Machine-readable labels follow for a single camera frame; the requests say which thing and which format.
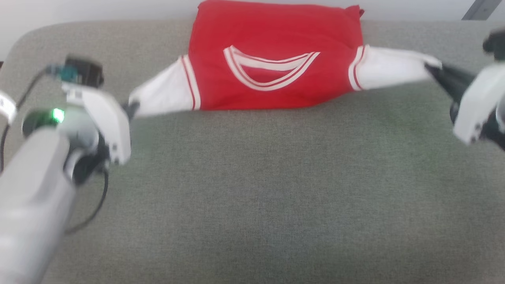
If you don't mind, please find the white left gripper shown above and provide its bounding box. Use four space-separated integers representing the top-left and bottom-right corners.
62 83 141 166

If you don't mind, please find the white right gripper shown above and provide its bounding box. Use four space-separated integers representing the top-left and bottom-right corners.
424 62 505 146

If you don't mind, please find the red and white jersey garment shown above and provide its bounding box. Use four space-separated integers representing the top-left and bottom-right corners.
128 0 443 119

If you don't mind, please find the dark grey slanted pole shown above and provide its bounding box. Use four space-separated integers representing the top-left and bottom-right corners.
462 0 502 21

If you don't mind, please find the teal camera cable plug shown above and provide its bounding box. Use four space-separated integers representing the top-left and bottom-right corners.
49 65 77 82

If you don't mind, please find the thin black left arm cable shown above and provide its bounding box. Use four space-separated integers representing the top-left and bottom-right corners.
0 65 110 235

